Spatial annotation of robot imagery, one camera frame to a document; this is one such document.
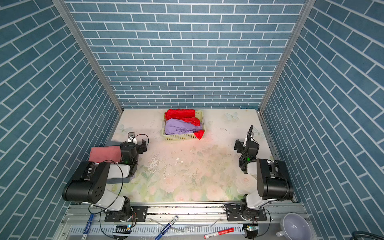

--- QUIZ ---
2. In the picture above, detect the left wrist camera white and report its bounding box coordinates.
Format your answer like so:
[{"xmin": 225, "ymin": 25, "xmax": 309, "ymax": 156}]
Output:
[{"xmin": 127, "ymin": 132, "xmax": 137, "ymax": 144}]

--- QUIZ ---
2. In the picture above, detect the blue pen at left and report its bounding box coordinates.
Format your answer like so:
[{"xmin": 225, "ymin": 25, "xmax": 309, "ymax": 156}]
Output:
[{"xmin": 81, "ymin": 214, "xmax": 95, "ymax": 240}]

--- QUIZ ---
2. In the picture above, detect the purple t shirt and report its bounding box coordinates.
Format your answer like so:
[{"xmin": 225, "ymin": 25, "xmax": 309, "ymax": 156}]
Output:
[{"xmin": 165, "ymin": 119, "xmax": 203, "ymax": 135}]

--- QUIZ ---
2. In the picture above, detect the aluminium mounting rail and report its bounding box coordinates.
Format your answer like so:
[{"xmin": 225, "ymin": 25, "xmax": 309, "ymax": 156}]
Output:
[{"xmin": 54, "ymin": 201, "xmax": 316, "ymax": 240}]

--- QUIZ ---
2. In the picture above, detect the red marker pen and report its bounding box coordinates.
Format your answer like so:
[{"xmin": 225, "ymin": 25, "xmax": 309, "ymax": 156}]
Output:
[{"xmin": 204, "ymin": 228, "xmax": 235, "ymax": 239}]

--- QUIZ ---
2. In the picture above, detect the black cable at corner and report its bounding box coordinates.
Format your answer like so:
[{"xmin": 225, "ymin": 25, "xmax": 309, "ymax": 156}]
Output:
[{"xmin": 350, "ymin": 230, "xmax": 384, "ymax": 240}]

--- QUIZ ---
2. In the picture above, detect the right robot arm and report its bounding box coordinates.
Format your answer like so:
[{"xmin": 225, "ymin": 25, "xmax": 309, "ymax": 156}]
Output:
[{"xmin": 234, "ymin": 137, "xmax": 294, "ymax": 221}]

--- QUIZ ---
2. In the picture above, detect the blue marker pen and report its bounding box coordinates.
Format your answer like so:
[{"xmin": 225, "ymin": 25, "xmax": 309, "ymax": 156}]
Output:
[{"xmin": 155, "ymin": 216, "xmax": 179, "ymax": 240}]

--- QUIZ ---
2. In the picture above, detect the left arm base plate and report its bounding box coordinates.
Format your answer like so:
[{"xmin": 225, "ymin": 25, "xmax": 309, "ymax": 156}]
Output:
[{"xmin": 105, "ymin": 206, "xmax": 149, "ymax": 223}]

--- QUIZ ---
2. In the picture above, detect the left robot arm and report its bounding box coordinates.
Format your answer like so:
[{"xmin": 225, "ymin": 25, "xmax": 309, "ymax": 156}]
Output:
[{"xmin": 62, "ymin": 136, "xmax": 149, "ymax": 223}]

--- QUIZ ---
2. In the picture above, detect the red t shirt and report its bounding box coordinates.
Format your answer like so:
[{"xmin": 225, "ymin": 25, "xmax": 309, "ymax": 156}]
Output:
[{"xmin": 164, "ymin": 108, "xmax": 206, "ymax": 141}]

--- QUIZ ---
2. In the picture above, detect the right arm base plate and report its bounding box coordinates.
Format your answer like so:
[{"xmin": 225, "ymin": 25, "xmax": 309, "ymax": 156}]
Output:
[{"xmin": 223, "ymin": 203, "xmax": 267, "ymax": 222}]

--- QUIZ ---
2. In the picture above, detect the pale green plastic basket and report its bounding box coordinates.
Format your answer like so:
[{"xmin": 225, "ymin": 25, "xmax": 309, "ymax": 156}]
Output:
[{"xmin": 162, "ymin": 109, "xmax": 207, "ymax": 142}]

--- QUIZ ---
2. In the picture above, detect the folded pink t shirt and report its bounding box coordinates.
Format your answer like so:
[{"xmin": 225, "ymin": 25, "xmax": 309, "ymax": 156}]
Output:
[{"xmin": 89, "ymin": 146, "xmax": 122, "ymax": 163}]

